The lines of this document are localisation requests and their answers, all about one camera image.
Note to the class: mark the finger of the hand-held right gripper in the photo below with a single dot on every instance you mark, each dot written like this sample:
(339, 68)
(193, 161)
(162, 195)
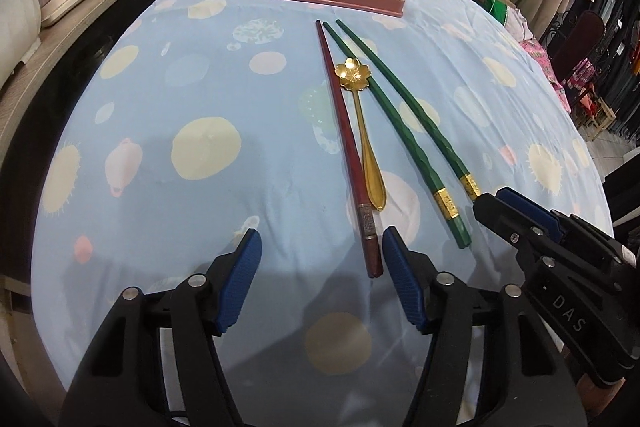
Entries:
(530, 207)
(500, 217)

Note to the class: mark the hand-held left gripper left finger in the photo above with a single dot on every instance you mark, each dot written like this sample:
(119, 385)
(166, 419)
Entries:
(240, 282)

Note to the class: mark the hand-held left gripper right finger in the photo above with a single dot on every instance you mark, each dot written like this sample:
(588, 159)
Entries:
(402, 282)

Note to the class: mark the green gold-banded chopstick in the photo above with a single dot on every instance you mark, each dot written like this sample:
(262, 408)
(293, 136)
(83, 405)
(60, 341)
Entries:
(457, 229)
(471, 184)

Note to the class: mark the dark red silver-banded chopstick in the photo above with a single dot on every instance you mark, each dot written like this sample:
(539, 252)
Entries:
(344, 132)

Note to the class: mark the gold flower spoon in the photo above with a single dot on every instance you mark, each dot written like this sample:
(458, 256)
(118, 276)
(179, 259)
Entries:
(352, 75)

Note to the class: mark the small wooden stool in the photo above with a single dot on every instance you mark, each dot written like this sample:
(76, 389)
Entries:
(600, 112)

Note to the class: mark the pink pineapple print cloth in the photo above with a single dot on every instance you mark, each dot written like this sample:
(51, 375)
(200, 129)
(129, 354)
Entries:
(545, 62)

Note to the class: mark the dark ornate chair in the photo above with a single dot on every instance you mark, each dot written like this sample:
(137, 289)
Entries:
(585, 37)

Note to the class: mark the green cloth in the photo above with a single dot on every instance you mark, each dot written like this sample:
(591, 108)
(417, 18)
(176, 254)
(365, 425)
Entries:
(502, 12)

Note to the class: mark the row of hanging clothes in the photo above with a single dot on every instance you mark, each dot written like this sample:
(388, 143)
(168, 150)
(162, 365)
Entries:
(620, 7)

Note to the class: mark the light blue printed tablecloth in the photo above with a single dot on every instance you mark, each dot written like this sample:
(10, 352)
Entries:
(200, 57)

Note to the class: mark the white storage box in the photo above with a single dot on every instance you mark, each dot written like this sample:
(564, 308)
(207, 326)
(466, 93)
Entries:
(17, 22)

